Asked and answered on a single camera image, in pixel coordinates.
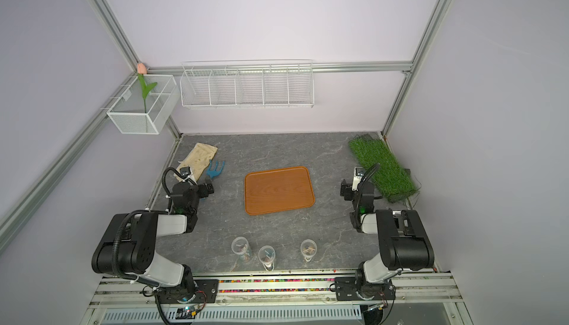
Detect clear plastic candy jar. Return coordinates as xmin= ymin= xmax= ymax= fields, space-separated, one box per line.
xmin=300 ymin=239 xmax=318 ymax=262

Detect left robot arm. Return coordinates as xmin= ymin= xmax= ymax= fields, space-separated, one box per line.
xmin=91 ymin=167 xmax=216 ymax=307

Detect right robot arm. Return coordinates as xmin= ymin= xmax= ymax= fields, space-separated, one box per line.
xmin=331 ymin=163 xmax=435 ymax=304

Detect clear jar left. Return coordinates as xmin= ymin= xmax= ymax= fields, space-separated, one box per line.
xmin=231 ymin=236 xmax=252 ymax=262

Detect clear jar middle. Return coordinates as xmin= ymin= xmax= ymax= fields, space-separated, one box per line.
xmin=258 ymin=245 xmax=276 ymax=272

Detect blue garden hand rake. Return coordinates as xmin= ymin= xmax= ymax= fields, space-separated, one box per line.
xmin=205 ymin=160 xmax=225 ymax=180

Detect beige work glove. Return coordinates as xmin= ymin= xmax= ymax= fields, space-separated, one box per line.
xmin=176 ymin=143 xmax=218 ymax=182

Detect green artificial grass mat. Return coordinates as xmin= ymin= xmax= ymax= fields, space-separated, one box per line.
xmin=348 ymin=135 xmax=419 ymax=203

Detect orange wooden tray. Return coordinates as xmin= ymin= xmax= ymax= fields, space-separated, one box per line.
xmin=244 ymin=166 xmax=316 ymax=216

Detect artificial pink tulip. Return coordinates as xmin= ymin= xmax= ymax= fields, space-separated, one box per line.
xmin=136 ymin=63 xmax=157 ymax=113

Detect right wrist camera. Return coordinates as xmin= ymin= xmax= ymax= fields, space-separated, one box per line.
xmin=352 ymin=167 xmax=366 ymax=191

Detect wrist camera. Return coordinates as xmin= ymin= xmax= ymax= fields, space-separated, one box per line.
xmin=352 ymin=167 xmax=366 ymax=191
xmin=179 ymin=166 xmax=192 ymax=180

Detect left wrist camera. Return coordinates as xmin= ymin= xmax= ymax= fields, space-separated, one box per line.
xmin=179 ymin=166 xmax=192 ymax=180

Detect white mesh wall box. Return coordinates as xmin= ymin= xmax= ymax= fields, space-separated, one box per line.
xmin=107 ymin=74 xmax=181 ymax=135

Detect white wire wall basket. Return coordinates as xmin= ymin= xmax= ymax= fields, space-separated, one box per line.
xmin=180 ymin=60 xmax=315 ymax=109

